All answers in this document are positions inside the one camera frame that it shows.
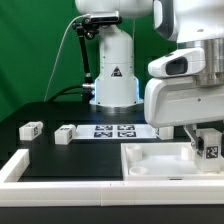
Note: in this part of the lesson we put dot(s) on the white sheet with tags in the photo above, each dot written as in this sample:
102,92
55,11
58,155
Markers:
115,131

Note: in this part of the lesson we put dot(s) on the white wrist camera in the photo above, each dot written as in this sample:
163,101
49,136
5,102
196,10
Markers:
181,62

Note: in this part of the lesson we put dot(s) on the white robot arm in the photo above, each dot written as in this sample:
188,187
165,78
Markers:
189,23

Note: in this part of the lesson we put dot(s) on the white square table top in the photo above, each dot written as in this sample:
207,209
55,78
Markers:
165,161

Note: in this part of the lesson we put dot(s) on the white U-shaped fence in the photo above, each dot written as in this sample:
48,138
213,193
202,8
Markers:
15,193

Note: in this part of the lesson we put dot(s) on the grey camera on mount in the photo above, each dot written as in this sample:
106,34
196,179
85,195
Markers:
104,17

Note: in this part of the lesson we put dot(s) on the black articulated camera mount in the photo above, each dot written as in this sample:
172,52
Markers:
85,50

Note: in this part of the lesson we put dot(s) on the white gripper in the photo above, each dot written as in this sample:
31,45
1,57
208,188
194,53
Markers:
179,101

